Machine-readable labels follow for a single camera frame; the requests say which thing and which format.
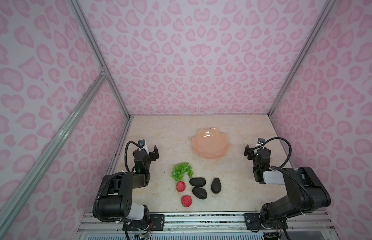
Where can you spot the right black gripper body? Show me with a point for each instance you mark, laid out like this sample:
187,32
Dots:
255,164

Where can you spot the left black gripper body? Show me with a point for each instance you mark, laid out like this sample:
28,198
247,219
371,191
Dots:
148,160

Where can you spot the green fake grape bunch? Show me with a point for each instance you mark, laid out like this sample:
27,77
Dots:
181,170

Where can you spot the red fake apple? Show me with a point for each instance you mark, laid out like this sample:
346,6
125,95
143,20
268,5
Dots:
186,201
180,187

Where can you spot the dark fake avocado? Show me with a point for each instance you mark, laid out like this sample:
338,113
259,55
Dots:
200,193
216,186
197,182

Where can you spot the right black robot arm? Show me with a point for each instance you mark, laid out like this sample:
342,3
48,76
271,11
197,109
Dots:
305,193

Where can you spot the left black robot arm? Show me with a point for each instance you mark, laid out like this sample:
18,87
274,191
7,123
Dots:
114,200

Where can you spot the pink flower-shaped fruit bowl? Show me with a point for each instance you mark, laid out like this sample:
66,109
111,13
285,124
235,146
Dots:
210,144

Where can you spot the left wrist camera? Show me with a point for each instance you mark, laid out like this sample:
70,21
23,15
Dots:
143,146

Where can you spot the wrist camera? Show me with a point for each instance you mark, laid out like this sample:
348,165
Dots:
143,146
260,142

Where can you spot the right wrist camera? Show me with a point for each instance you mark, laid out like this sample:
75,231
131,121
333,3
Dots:
260,142

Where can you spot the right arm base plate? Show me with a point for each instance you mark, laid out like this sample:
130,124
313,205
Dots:
256,223

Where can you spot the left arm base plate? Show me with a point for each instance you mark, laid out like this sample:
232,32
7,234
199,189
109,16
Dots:
150,222

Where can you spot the aluminium front rail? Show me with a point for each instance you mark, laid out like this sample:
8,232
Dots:
211,226

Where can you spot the left diagonal aluminium frame bar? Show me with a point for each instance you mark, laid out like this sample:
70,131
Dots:
20,197

